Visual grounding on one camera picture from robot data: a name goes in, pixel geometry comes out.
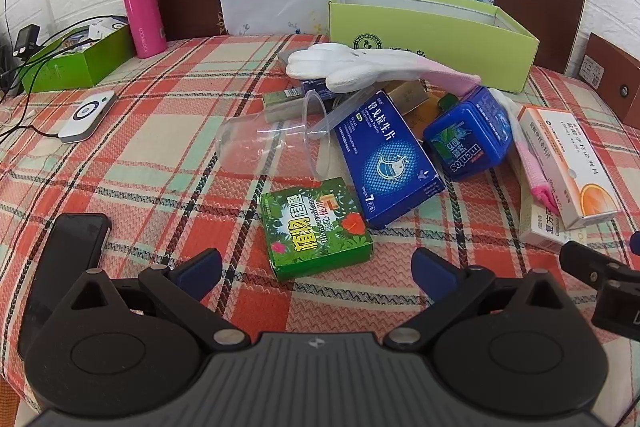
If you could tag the orange white medicine box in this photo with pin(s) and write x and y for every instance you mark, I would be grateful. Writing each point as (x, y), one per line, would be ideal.
(570, 162)

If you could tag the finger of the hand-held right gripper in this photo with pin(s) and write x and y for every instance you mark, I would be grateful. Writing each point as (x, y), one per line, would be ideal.
(585, 262)

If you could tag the dark green small item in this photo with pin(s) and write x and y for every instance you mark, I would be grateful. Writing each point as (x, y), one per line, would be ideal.
(449, 102)

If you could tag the white glove pink cuff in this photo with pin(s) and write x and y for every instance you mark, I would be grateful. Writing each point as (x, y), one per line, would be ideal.
(350, 67)
(535, 172)

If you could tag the clear plastic cup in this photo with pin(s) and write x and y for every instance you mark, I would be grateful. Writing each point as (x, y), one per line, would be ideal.
(260, 142)

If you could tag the black smartphone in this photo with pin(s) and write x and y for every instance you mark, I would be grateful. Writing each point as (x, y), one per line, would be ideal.
(60, 272)

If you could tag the large light green box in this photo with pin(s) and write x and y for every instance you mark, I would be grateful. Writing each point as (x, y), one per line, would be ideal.
(425, 39)

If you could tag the green leaf print box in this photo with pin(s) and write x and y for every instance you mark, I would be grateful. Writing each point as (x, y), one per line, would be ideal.
(315, 232)

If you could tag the black power adapter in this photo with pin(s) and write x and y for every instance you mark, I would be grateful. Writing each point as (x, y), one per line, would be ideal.
(26, 41)

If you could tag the pink thermos bottle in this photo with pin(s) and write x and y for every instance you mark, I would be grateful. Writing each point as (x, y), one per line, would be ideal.
(142, 12)

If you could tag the blue medicine box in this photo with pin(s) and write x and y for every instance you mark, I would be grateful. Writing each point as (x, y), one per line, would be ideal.
(390, 162)

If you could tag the blue mint tin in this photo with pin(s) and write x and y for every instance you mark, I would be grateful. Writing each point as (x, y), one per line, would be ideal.
(467, 137)

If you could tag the dark blue small box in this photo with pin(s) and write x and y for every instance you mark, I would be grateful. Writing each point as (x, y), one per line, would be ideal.
(315, 88)

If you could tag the olive grey box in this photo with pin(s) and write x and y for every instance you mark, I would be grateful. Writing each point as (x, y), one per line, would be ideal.
(280, 102)

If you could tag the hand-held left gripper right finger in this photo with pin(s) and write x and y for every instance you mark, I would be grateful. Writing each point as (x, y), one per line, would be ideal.
(431, 269)

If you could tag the grey flat item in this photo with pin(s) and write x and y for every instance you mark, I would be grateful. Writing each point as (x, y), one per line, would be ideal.
(286, 58)

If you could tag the brown cardboard box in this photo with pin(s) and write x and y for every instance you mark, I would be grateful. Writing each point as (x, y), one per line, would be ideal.
(610, 77)

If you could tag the white pocket device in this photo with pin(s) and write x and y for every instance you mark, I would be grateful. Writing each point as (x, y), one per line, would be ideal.
(87, 117)

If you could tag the small open green box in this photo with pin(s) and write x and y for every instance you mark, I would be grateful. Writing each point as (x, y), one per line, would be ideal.
(80, 62)

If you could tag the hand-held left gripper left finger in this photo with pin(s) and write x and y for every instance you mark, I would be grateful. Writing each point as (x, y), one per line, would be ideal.
(200, 269)

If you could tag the plaid bed sheet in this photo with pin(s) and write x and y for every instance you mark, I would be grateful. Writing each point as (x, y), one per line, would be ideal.
(165, 167)

